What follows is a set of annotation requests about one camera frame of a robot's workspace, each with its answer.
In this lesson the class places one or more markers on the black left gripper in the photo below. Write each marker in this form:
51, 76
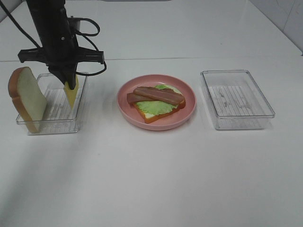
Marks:
61, 51

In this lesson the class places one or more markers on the yellow cheese slice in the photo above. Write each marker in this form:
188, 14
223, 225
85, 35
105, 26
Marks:
71, 94

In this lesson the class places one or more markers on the bread slice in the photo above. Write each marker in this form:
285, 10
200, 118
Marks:
27, 97
152, 119

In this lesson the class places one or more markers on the bacon strip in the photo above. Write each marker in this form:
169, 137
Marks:
133, 98
166, 95

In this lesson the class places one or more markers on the green lettuce leaf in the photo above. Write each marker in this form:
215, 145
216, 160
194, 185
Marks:
154, 108

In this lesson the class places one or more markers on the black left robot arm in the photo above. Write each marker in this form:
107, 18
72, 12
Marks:
58, 33

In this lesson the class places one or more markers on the left clear plastic tray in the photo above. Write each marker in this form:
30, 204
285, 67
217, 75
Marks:
59, 117

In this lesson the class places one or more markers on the clear plastic tray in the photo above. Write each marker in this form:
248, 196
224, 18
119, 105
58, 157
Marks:
235, 101
59, 117

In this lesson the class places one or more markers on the pink round plate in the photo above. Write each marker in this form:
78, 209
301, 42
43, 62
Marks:
168, 122

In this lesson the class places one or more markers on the right clear plastic tray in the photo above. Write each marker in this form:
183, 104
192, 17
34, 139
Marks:
235, 101

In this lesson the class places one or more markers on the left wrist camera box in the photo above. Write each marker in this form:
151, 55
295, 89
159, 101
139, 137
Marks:
74, 23

